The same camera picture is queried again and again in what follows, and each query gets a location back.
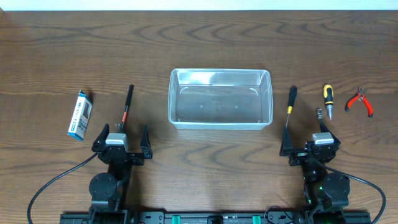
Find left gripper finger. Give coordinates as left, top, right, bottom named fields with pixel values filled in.
left=91, top=124, right=109, bottom=152
left=139, top=125, right=153, bottom=159

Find blue white small box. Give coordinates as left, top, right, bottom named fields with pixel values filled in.
left=68, top=90, right=93, bottom=141

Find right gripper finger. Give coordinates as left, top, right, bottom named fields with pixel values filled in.
left=279, top=126, right=293, bottom=156
left=319, top=120, right=341, bottom=145

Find small hammer black orange handle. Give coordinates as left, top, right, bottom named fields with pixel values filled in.
left=116, top=84, right=134, bottom=133

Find right black cable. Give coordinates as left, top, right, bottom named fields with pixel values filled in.
left=310, top=152, right=387, bottom=224

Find black mounting rail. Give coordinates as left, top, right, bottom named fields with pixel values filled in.
left=60, top=210, right=371, bottom=224

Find stubby yellow black screwdriver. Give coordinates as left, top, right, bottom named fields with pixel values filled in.
left=323, top=84, right=334, bottom=120

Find slim black yellow screwdriver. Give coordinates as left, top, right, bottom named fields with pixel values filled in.
left=285, top=85, right=298, bottom=128

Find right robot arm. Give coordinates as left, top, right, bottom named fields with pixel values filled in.
left=279, top=123, right=350, bottom=223

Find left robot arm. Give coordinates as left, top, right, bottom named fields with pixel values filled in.
left=88, top=124, right=153, bottom=223

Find clear plastic container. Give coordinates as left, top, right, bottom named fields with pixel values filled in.
left=168, top=68, right=274, bottom=131

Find silver ratchet wrench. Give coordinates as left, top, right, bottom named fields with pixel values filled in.
left=316, top=108, right=323, bottom=124

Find red handled pliers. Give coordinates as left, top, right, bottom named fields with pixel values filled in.
left=345, top=87, right=374, bottom=118

